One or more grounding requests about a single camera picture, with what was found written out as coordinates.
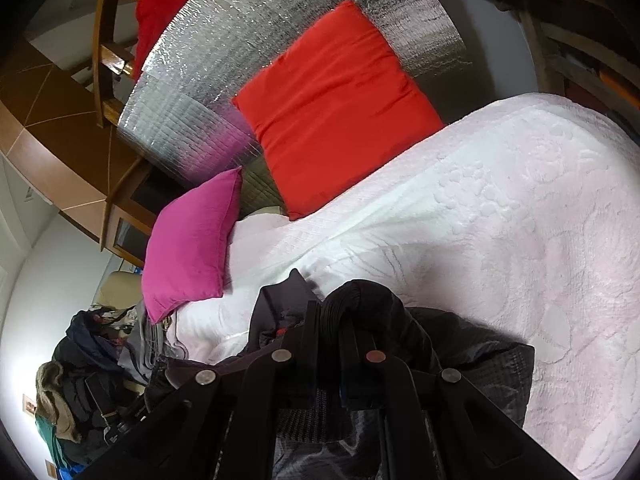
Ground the black quilted puffer jacket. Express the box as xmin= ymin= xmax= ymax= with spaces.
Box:
xmin=144 ymin=268 xmax=536 ymax=480

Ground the pile of dark clothes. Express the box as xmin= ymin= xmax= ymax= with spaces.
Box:
xmin=36 ymin=306 xmax=164 ymax=479

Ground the grey garment on armchair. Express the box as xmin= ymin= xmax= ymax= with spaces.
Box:
xmin=117 ymin=301 xmax=168 ymax=385

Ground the magenta pillow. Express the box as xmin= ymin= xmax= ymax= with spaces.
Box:
xmin=141 ymin=168 xmax=242 ymax=324

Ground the white bedspread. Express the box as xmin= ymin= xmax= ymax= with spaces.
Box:
xmin=168 ymin=94 xmax=640 ymax=479

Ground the silver insulation foil sheet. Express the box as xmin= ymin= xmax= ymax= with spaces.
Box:
xmin=118 ymin=0 xmax=480 ymax=214

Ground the red pillow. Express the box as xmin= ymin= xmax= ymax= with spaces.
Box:
xmin=233 ymin=0 xmax=444 ymax=220

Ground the wooden wardrobe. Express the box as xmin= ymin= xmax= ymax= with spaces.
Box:
xmin=0 ymin=39 xmax=162 ymax=269

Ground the wooden chair frame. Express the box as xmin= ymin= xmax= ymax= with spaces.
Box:
xmin=91 ymin=0 xmax=139 ymax=128

